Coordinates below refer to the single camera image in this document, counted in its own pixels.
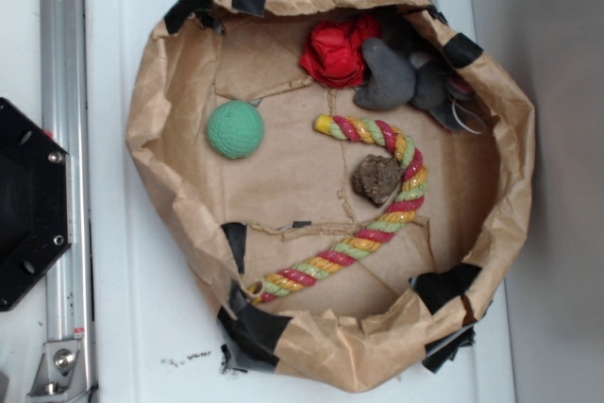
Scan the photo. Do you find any brown rough rock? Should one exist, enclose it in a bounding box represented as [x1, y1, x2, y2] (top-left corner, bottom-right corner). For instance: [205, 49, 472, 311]
[351, 155, 404, 206]

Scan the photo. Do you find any brown paper bin liner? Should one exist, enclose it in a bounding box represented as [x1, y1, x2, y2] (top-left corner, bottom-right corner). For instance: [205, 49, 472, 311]
[126, 0, 535, 393]

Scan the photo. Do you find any green dimpled rubber ball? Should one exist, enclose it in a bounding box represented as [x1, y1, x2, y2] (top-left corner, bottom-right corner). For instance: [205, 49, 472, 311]
[207, 100, 265, 160]

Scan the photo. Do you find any red crumpled tissue paper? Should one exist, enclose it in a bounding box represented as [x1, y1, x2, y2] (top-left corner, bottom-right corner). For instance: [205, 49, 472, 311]
[299, 14, 381, 89]

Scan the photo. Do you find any grey plush mouse toy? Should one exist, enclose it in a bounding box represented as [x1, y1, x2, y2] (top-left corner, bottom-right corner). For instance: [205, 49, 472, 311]
[354, 38, 486, 135]

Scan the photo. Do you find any white plastic tray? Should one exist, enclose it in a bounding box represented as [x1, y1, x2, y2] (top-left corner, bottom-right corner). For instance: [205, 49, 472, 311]
[85, 0, 515, 402]

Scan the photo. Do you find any multicolour twisted rope toy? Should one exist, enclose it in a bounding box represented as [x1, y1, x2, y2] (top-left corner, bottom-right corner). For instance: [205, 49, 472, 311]
[247, 114, 428, 305]

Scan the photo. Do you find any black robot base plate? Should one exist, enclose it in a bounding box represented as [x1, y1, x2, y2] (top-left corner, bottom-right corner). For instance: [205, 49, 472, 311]
[0, 98, 71, 312]

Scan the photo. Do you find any aluminium extrusion rail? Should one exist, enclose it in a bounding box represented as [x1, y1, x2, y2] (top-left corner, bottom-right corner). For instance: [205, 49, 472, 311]
[41, 0, 98, 402]

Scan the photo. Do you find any metal corner bracket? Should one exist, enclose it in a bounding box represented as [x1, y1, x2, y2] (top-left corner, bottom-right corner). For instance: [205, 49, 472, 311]
[26, 340, 87, 402]

